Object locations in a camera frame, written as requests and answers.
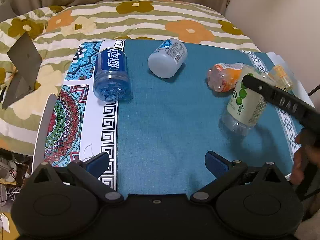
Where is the green label plastic cup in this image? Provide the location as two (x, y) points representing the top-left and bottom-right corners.
(221, 65), (273, 136)

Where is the yellow orange small plastic cup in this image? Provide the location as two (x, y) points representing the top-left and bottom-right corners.
(268, 65), (293, 92)

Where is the blue label plastic cup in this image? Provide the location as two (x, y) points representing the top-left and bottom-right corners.
(93, 48), (131, 102)

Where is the orange label crumpled plastic cup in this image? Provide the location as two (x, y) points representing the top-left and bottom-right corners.
(206, 63), (244, 93)

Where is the person right hand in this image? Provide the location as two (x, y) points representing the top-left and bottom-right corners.
(290, 129), (312, 185)

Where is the teal patterned cloth mat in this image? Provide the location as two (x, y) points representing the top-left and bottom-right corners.
(34, 40), (301, 194)

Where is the grey open laptop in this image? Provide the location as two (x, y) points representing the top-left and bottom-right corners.
(1, 32), (42, 109)

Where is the floral striped bed quilt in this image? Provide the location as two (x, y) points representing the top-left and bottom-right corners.
(1, 0), (258, 155)

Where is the black cable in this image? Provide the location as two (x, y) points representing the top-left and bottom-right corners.
(309, 83), (320, 97)

